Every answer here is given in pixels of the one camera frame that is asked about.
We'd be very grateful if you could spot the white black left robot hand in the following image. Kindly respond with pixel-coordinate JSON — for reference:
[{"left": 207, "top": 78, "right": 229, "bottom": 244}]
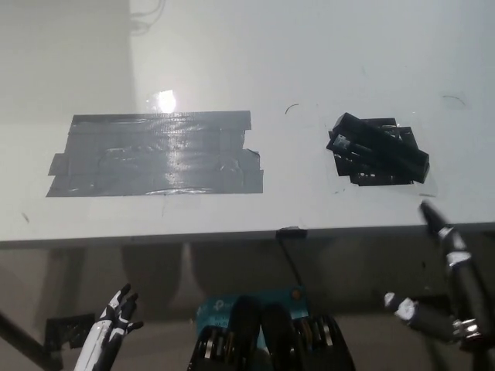
[{"left": 73, "top": 284, "right": 145, "bottom": 371}]

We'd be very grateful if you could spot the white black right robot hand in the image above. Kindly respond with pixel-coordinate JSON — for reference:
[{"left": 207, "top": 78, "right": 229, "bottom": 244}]
[{"left": 384, "top": 200, "right": 489, "bottom": 343}]

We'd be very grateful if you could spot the black tape spot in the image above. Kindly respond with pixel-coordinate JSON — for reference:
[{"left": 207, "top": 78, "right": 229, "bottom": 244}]
[{"left": 328, "top": 117, "right": 423, "bottom": 189}]

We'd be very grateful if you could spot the black ribbed robot body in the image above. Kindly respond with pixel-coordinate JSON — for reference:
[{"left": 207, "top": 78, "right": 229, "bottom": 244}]
[{"left": 186, "top": 294, "right": 357, "bottom": 371}]

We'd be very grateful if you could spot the teal router box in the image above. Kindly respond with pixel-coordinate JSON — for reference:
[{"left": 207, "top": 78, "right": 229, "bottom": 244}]
[{"left": 195, "top": 284, "right": 310, "bottom": 351}]

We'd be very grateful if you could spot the small black tape strip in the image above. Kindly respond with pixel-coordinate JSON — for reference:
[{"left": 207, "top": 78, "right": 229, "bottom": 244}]
[{"left": 275, "top": 227, "right": 309, "bottom": 238}]

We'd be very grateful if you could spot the thin black cable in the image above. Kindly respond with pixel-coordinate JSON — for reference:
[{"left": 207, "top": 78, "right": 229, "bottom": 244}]
[{"left": 279, "top": 236, "right": 306, "bottom": 288}]

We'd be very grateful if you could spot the large grey duct tape patch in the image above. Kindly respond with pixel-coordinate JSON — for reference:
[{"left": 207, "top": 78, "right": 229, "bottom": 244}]
[{"left": 45, "top": 110, "right": 265, "bottom": 199}]

